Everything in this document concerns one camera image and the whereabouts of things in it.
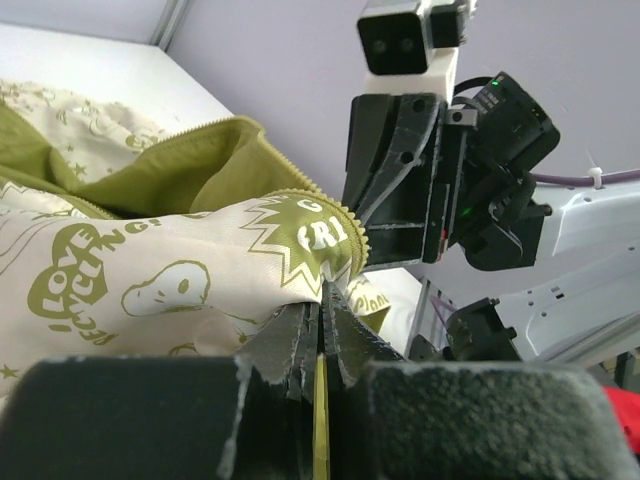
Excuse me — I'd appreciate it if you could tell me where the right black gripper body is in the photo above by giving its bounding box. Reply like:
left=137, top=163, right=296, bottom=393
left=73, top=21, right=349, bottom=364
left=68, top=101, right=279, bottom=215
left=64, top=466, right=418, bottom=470
left=422, top=96, right=479, bottom=262

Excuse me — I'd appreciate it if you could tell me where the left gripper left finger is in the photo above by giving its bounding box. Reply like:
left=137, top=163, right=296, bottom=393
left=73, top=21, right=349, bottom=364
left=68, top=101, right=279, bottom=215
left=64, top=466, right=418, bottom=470
left=1, top=303, right=320, bottom=479

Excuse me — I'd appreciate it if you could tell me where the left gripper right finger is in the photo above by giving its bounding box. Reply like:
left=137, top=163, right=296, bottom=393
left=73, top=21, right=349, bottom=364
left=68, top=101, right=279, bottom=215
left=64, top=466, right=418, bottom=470
left=321, top=284, right=639, bottom=479

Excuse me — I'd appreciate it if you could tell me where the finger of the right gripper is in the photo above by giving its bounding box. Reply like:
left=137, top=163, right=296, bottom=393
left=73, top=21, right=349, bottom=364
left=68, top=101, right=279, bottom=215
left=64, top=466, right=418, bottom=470
left=342, top=93, right=446, bottom=264

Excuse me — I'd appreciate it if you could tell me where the cream green printed jacket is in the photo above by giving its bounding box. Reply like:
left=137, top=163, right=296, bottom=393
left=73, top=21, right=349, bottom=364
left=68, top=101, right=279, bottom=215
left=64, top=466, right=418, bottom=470
left=1, top=81, right=390, bottom=395

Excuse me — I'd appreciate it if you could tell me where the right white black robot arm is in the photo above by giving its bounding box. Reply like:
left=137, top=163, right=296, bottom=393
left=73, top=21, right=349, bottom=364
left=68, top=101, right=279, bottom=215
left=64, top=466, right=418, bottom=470
left=343, top=72, right=639, bottom=365

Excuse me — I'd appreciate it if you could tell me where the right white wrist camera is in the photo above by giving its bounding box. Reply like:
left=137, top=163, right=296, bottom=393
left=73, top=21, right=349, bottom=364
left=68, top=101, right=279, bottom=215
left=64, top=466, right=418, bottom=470
left=356, top=0, right=477, bottom=101

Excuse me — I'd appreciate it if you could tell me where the right aluminium corner post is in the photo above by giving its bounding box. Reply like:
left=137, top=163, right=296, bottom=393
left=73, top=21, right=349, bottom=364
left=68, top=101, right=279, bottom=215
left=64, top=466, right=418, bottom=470
left=149, top=0, right=193, bottom=51

